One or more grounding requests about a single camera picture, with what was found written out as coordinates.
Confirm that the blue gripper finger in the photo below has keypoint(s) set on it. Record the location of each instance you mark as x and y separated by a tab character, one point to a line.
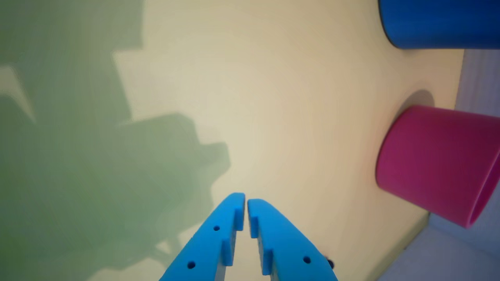
207	246
285	249

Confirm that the black bolt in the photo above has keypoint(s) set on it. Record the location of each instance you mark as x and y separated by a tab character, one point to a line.
330	264

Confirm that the yellow paper sheet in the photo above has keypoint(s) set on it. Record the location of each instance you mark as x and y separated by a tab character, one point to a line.
293	97

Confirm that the pink round cup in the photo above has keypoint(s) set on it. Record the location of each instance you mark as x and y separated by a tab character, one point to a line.
429	164

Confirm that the blue round cup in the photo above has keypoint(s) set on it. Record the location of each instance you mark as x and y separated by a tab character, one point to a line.
437	23

